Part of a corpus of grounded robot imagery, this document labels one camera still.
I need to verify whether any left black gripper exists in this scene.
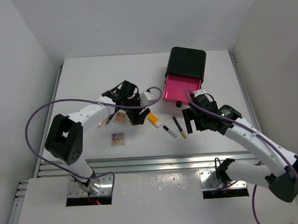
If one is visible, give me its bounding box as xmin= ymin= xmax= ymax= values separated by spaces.
xmin=123 ymin=93 xmax=150 ymax=125

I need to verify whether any orange tube white cap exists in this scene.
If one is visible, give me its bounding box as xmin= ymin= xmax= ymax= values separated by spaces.
xmin=147 ymin=112 xmax=163 ymax=129

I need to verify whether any four-pan brown eyeshadow palette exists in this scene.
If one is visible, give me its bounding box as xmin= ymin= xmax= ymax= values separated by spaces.
xmin=113 ymin=111 xmax=127 ymax=124

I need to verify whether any colourful glitter eyeshadow palette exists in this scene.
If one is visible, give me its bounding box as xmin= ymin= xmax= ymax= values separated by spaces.
xmin=111 ymin=132 xmax=125 ymax=146

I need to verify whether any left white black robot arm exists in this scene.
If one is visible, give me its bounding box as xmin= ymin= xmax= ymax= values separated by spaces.
xmin=45 ymin=81 xmax=155 ymax=187

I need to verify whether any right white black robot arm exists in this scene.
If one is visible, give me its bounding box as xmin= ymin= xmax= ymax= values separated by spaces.
xmin=183 ymin=90 xmax=298 ymax=202

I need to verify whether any dark teal gold pencil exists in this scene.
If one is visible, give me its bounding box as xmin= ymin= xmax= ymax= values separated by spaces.
xmin=172 ymin=117 xmax=187 ymax=139

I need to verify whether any silver glitter tube black cap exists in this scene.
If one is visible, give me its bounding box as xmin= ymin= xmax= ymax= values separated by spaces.
xmin=163 ymin=125 xmax=177 ymax=138

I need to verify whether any pink slim pencil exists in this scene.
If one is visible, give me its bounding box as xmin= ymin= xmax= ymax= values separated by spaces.
xmin=97 ymin=116 xmax=108 ymax=129

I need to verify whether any black drawer cabinet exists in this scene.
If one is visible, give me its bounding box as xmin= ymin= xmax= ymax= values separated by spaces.
xmin=165 ymin=47 xmax=207 ymax=82

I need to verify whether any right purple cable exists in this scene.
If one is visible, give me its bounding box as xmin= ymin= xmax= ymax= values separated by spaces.
xmin=184 ymin=83 xmax=298 ymax=224

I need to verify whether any purple cable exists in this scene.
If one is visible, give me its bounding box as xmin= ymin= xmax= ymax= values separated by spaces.
xmin=184 ymin=83 xmax=298 ymax=224
xmin=22 ymin=86 xmax=168 ymax=196

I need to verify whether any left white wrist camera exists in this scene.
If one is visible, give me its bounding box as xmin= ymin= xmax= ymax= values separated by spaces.
xmin=140 ymin=91 xmax=155 ymax=105

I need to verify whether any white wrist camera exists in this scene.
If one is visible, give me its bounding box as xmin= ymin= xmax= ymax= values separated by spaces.
xmin=140 ymin=91 xmax=155 ymax=105
xmin=193 ymin=89 xmax=207 ymax=98

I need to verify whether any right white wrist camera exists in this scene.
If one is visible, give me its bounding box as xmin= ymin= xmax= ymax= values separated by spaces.
xmin=193 ymin=89 xmax=207 ymax=98

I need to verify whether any aluminium front rail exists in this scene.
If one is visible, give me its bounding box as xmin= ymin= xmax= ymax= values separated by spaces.
xmin=38 ymin=150 xmax=259 ymax=178

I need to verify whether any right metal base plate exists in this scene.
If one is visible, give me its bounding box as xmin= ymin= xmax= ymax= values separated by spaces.
xmin=199 ymin=168 xmax=247 ymax=192

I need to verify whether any metal base plate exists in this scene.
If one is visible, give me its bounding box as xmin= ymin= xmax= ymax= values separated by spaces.
xmin=199 ymin=168 xmax=247 ymax=192
xmin=67 ymin=174 xmax=114 ymax=198

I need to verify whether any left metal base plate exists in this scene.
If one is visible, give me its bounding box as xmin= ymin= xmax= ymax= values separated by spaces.
xmin=67 ymin=174 xmax=114 ymax=198

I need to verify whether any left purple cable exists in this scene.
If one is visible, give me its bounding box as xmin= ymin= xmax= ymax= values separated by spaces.
xmin=22 ymin=86 xmax=168 ymax=196

